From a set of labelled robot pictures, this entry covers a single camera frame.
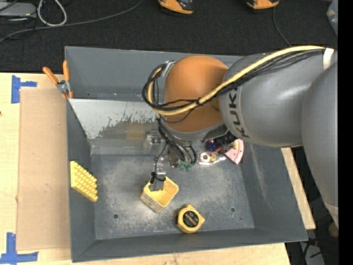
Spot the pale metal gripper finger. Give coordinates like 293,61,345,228
150,171,167,192
153,155,167,172

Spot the yellow square cup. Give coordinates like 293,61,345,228
140,175,180,213

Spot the shiny silver object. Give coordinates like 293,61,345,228
196,151,227,167

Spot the grey metal bin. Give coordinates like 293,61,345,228
63,45,309,263

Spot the yellow tape measure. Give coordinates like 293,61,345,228
176,203,206,235

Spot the pink flat wedge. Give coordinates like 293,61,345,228
224,139,245,166

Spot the yellow studded block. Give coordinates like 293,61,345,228
69,160,99,203

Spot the brown cardboard board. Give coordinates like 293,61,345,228
15,87,73,252

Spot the black cylinder on white bracket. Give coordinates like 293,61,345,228
203,128,238,149

